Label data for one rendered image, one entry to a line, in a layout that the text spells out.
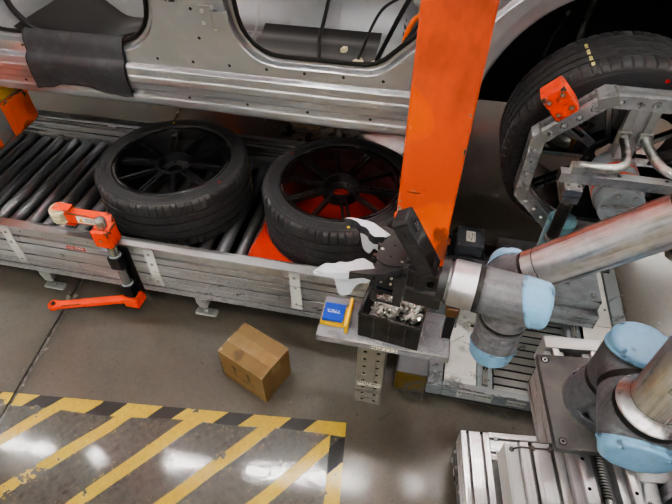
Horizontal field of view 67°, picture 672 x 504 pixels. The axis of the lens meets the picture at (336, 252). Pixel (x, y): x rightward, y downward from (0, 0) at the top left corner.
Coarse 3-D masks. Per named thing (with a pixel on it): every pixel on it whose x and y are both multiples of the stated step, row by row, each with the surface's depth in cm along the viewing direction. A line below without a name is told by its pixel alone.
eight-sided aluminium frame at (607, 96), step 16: (592, 96) 145; (608, 96) 139; (624, 96) 139; (640, 96) 138; (656, 96) 138; (576, 112) 145; (592, 112) 144; (544, 128) 151; (560, 128) 149; (528, 144) 159; (528, 160) 159; (528, 176) 163; (528, 192) 168; (528, 208) 171; (544, 208) 175; (544, 224) 175
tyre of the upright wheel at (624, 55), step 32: (608, 32) 156; (640, 32) 153; (544, 64) 163; (576, 64) 150; (608, 64) 143; (640, 64) 140; (512, 96) 173; (512, 128) 162; (512, 160) 169; (512, 192) 178
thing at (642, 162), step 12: (576, 132) 160; (588, 132) 160; (600, 132) 162; (612, 132) 160; (588, 144) 162; (600, 144) 165; (576, 156) 166; (588, 156) 169; (636, 156) 162; (540, 168) 191; (648, 168) 180; (540, 180) 175; (552, 180) 174; (540, 192) 179; (552, 192) 186; (588, 192) 189; (648, 192) 170; (552, 204) 180; (588, 204) 184; (576, 216) 180; (588, 216) 180
